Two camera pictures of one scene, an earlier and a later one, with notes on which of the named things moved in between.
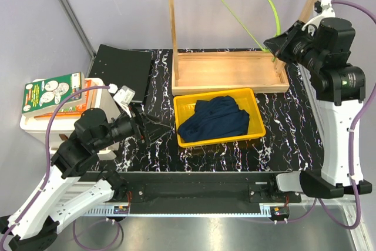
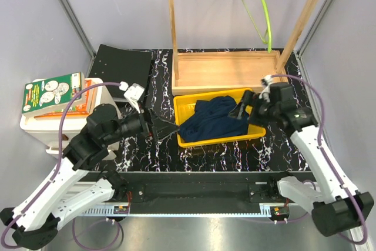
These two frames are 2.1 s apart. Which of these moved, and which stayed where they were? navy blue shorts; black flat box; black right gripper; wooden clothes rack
Moved: black right gripper
Stayed: wooden clothes rack; black flat box; navy blue shorts
